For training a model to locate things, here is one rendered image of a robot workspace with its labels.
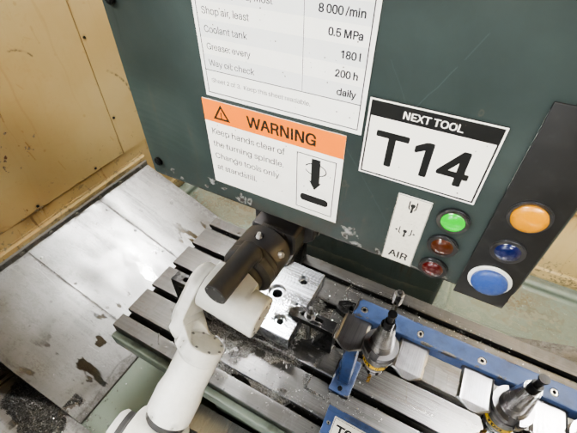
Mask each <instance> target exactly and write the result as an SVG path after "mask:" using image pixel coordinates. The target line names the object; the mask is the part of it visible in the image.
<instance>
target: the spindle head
mask: <svg viewBox="0 0 577 433"><path fill-rule="evenodd" d="M102 2H103V4H104V7H105V11H106V15H107V18H108V21H109V24H110V27H111V30H112V34H113V37H114V40H115V43H116V46H117V48H118V54H119V56H120V59H121V62H122V65H123V67H124V71H125V75H126V78H127V81H128V84H129V87H130V90H131V94H132V98H133V100H134V103H135V106H136V109H137V114H138V117H139V119H140V122H141V125H142V128H143V133H144V136H145V138H146V142H147V145H148V147H149V152H150V154H151V158H152V161H153V163H154V166H155V170H156V171H157V172H159V173H161V174H165V175H167V176H169V177H172V178H175V179H176V180H181V181H183V182H185V183H188V184H190V185H193V186H196V187H199V188H202V189H204V190H206V191H209V192H213V193H214V194H217V195H220V196H222V197H224V198H228V199H231V200H233V201H235V202H238V203H241V204H244V205H247V206H249V207H252V208H254V209H256V210H261V211H262V212H265V213H268V214H270V215H272V216H274V217H279V218H281V219H283V220H286V221H288V222H291V223H294V224H297V225H300V226H301V227H304V228H307V229H311V230H313V231H315V232H318V233H321V234H322V235H327V236H329V237H331V238H334V239H336V240H339V241H342V242H345V243H347V244H350V245H352V246H354V247H359V248H360V249H363V250H366V251H368V252H370V253H374V254H377V255H379V256H381V255H382V252H383V249H384V245H385V242H386V237H387V233H388V230H389V227H390V224H391V220H392V215H393V212H394V208H395V205H396V202H397V198H398V194H399V193H403V194H406V195H409V196H411V197H414V198H419V199H422V200H425V201H428V202H431V203H433V206H432V209H431V211H430V213H429V216H428V220H427V222H426V225H425V227H424V230H423V232H422V236H421V239H420V240H419V243H418V246H417V249H416V252H415V255H414V257H413V260H412V262H411V264H410V266H409V267H411V268H413V269H416V270H418V271H420V270H419V268H418V264H419V261H420V260H421V259H422V258H425V257H434V258H437V259H440V260H442V261H443V262H444V263H445V264H446V266H447V274H446V275H445V276H444V277H441V278H440V279H443V280H446V281H447V282H450V283H453V284H456V283H457V282H458V280H459V278H460V276H461V274H462V272H463V270H464V268H465V267H466V265H467V263H468V261H469V259H470V257H471V255H472V254H473V252H474V250H475V248H476V246H477V244H478V242H479V241H480V239H481V237H482V235H483V233H484V231H485V229H486V228H487V226H488V225H489V222H490V220H491V218H492V216H493V215H494V214H495V211H496V209H497V207H498V205H499V203H500V202H501V200H502V198H503V196H504V194H505V192H506V191H507V189H508V187H509V185H510V183H511V181H512V179H513V177H514V175H515V174H516V172H517V170H518V168H519V166H520V164H521V162H522V161H523V159H524V157H525V155H526V153H527V151H528V149H529V148H530V146H531V144H532V142H533V140H534V138H535V136H536V135H537V134H538V131H539V129H540V127H541V125H542V123H543V122H544V120H545V118H546V116H547V114H548V113H549V111H550V109H551V108H552V106H553V104H554V102H555V101H558V102H562V103H567V104H571V105H576V106H577V0H383V1H382V6H381V12H380V22H379V28H378V33H377V39H376V45H375V50H374V60H373V66H372V71H371V76H370V83H369V88H368V93H367V104H366V109H365V115H364V120H363V126H362V131H361V135H357V134H354V133H350V132H347V131H341V130H338V129H335V128H331V127H328V126H324V125H319V124H315V123H312V122H308V121H305V120H302V119H296V118H293V117H289V116H286V115H282V114H280V113H273V112H270V111H267V110H264V109H260V108H256V107H251V106H248V105H244V104H241V103H238V102H234V101H228V100H225V99H222V98H218V97H215V96H212V95H207V94H206V88H205V82H204V77H203V67H202V62H201V57H200V51H199V46H198V41H197V30H196V25H195V20H194V14H193V9H192V4H191V0H102ZM371 96H373V97H378V98H381V99H386V100H389V101H396V102H400V103H404V104H408V105H412V106H416V107H423V108H427V109H431V110H435V111H439V112H443V113H450V114H454V115H458V116H462V117H466V118H469V119H476V120H481V121H484V122H489V123H492V124H497V125H503V126H507V127H510V129H509V131H508V133H507V135H506V138H505V140H504V142H503V144H502V146H501V148H500V150H499V152H498V155H497V157H496V158H495V161H494V163H493V165H492V167H491V169H490V170H489V174H488V176H487V178H486V180H485V181H484V183H483V186H482V188H481V191H480V192H479V194H478V196H477V199H476V201H475V203H474V205H472V204H467V203H464V202H461V201H458V200H455V199H452V198H447V197H444V196H441V195H438V194H435V193H432V192H427V191H424V190H421V189H418V188H415V187H412V186H407V185H405V184H401V183H398V182H396V181H392V180H388V179H384V178H381V177H379V176H375V175H372V174H367V173H364V172H362V171H359V166H360V160H361V151H362V145H363V140H364V135H365V129H366V123H367V114H368V109H369V103H370V98H371ZM202 97H204V98H208V99H211V100H215V101H220V102H224V103H227V104H230V105H234V106H237V107H243V108H246V109H249V110H253V111H256V112H259V113H265V114H269V115H271V116H275V117H278V118H281V119H287V120H290V121H294V122H297V123H301V124H303V125H310V126H312V127H316V128H319V129H322V130H326V131H332V132H335V133H338V134H342V135H344V136H347V138H346V144H345V151H344V158H343V171H342V179H341V186H340V193H339V199H338V206H337V219H336V223H333V222H331V221H328V220H325V219H323V218H321V217H318V216H314V215H311V214H309V213H306V212H304V211H301V210H297V209H295V208H292V207H289V206H287V205H285V204H280V203H278V202H276V201H273V200H270V199H268V198H264V197H261V196H259V195H257V194H254V193H251V192H248V191H245V190H242V189H239V188H237V187H235V186H230V185H228V184H226V183H223V182H220V181H218V180H216V176H215V171H214V166H213V161H212V156H211V151H210V141H209V137H208V132H207V126H206V122H205V117H204V111H203V103H202ZM447 208H456V209H459V210H462V211H464V212H465V213H466V214H467V215H468V216H469V217H470V219H471V226H470V227H469V229H468V230H467V231H465V232H464V233H462V234H450V233H447V232H445V231H443V230H442V229H441V228H440V227H439V226H438V224H437V222H436V217H437V215H438V214H439V212H440V211H442V210H444V209H447ZM438 234H441V235H448V236H450V237H452V238H453V239H454V240H455V241H456V242H457V243H458V245H459V250H458V252H457V253H456V254H455V255H454V256H452V257H449V258H442V257H439V256H436V255H434V254H432V253H431V252H430V251H429V250H428V247H427V241H428V238H429V237H430V236H432V235H438ZM381 257H383V256H381Z"/></svg>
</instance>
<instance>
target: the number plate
mask: <svg viewBox="0 0 577 433"><path fill-rule="evenodd" d="M329 433H366V432H364V431H362V430H360V429H358V428H356V427H355V426H354V425H352V424H349V423H347V422H346V421H344V420H342V419H341V418H339V417H337V416H335V418H334V420H333V423H332V426H331V429H330V432H329Z"/></svg>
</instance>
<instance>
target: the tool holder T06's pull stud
mask: <svg viewBox="0 0 577 433"><path fill-rule="evenodd" d="M549 384H550V378H549V377H548V376H547V375H546V374H540V375H539V376H538V378H537V379H533V380H531V381H530V382H529V383H528V384H527V388H528V390H529V391H530V392H531V393H533V394H539V393H541V392H542V391H543V390H544V385H549Z"/></svg>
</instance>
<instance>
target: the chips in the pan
mask: <svg viewBox="0 0 577 433"><path fill-rule="evenodd" d="M16 378H17V379H19V380H20V381H19V382H17V383H15V382H14V383H15V384H13V385H12V386H11V387H10V388H11V389H10V390H9V392H8V391H7V392H6V394H5V396H2V397H3V399H2V400H1V401H0V402H1V405H0V407H1V409H3V410H6V412H7V413H6V414H7V415H10V418H13V419H12V420H15V421H14V422H16V423H17V425H16V429H18V430H17V433H19V432H20V433H52V432H56V433H61V432H63V430H65V428H66V427H67V425H66V424H67V421H66V420H67V418H66V417H68V415H69V414H68V413H69V411H66V409H67V408H70V409H72V408H73V406H74V407H76V405H78V407H80V406H81V405H82V404H84V403H83V401H82V399H83V398H81V397H80V395H77V394H76V393H75V394H74V395H73V396H72V397H71V398H70V400H69V401H68V402H67V403H66V404H65V405H64V406H63V409H64V410H63V409H61V408H60V407H59V408H60V409H59V408H58V406H57V405H55V404H54V403H53V402H51V401H50V400H49V399H48V398H47V397H45V396H44V395H43V394H41V393H40V392H37V390H36V389H35V388H33V387H31V386H30V385H29V384H28V383H26V382H25V381H24V382H23V383H22V384H21V380H22V379H21V378H20V377H19V376H17V377H16ZM20 384H21V385H20ZM19 385H20V386H19ZM18 386H19V387H18ZM85 401H86V400H85ZM62 410H63V411H65V412H63V413H60V412H61V411H62ZM67 412H68V413H67Z"/></svg>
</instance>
